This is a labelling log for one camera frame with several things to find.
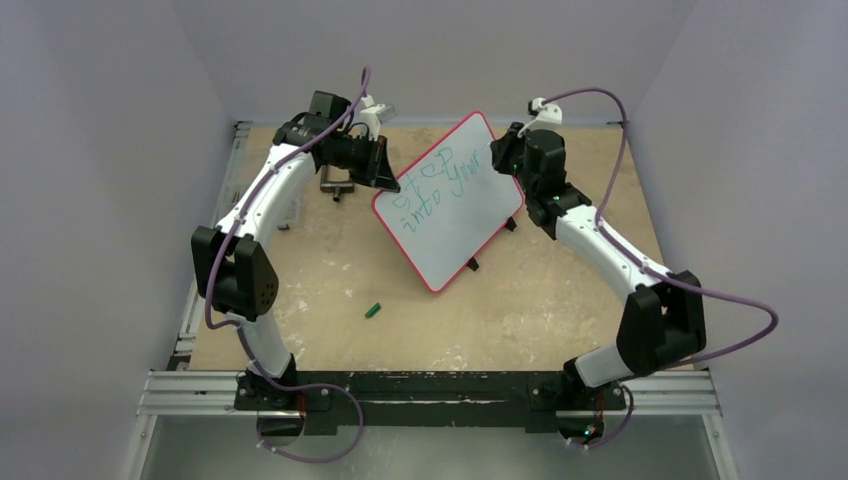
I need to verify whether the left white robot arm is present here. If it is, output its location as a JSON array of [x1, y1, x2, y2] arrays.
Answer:
[[190, 91, 400, 409]]

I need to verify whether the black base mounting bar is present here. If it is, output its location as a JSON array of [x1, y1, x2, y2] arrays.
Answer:
[[234, 371, 627, 435]]

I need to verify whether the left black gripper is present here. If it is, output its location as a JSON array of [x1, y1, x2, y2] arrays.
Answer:
[[326, 133, 400, 193]]

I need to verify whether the pink framed whiteboard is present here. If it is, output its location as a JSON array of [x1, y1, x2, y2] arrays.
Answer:
[[371, 111, 524, 293]]

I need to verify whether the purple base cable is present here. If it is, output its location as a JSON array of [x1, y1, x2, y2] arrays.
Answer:
[[564, 384, 636, 452], [256, 384, 367, 466]]

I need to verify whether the green marker cap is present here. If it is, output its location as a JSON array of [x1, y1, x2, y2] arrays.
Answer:
[[365, 303, 381, 319]]

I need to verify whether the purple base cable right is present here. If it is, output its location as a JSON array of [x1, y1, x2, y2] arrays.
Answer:
[[564, 384, 636, 452]]

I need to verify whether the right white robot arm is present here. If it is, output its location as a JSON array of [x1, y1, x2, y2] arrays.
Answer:
[[490, 122, 706, 407]]

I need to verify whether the dark metal bracket tool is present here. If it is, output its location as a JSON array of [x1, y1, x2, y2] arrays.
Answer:
[[319, 165, 355, 203]]

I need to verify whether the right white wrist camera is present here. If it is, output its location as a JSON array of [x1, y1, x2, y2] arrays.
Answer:
[[518, 97, 563, 138]]

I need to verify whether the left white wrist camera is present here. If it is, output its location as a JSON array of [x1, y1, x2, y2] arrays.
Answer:
[[359, 95, 396, 141]]

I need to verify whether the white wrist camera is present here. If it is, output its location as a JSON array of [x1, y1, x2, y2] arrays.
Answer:
[[359, 95, 396, 141], [518, 97, 563, 138]]

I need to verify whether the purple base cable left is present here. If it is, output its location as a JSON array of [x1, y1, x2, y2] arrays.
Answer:
[[256, 384, 367, 466]]

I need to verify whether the clear plastic screw box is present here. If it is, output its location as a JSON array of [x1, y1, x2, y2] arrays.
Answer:
[[227, 185, 302, 231]]

